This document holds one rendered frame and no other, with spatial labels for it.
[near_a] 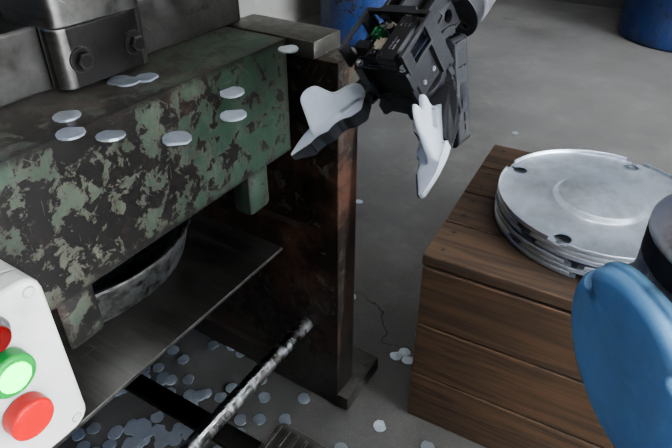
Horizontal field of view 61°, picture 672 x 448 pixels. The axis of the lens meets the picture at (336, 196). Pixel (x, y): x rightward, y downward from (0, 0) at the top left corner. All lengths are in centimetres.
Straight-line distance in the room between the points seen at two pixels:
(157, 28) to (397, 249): 89
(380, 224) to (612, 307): 118
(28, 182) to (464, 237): 58
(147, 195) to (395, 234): 94
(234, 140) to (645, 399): 48
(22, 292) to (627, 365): 33
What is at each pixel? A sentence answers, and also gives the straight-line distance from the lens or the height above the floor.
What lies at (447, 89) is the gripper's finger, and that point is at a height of 66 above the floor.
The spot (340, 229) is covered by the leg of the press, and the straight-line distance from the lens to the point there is 80.
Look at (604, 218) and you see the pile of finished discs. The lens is 86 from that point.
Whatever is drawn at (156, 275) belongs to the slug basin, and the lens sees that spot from 75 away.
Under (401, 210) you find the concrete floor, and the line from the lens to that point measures 152.
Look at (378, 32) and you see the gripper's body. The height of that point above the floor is 70.
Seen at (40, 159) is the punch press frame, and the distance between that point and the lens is 50.
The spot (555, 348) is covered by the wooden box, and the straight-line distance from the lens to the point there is 84.
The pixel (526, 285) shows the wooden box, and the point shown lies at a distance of 79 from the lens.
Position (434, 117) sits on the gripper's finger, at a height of 64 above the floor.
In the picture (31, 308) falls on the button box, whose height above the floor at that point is 61.
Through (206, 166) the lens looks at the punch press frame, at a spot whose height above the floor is 55.
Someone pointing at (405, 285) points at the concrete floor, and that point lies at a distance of 129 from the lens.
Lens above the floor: 85
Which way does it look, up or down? 33 degrees down
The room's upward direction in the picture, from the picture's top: straight up
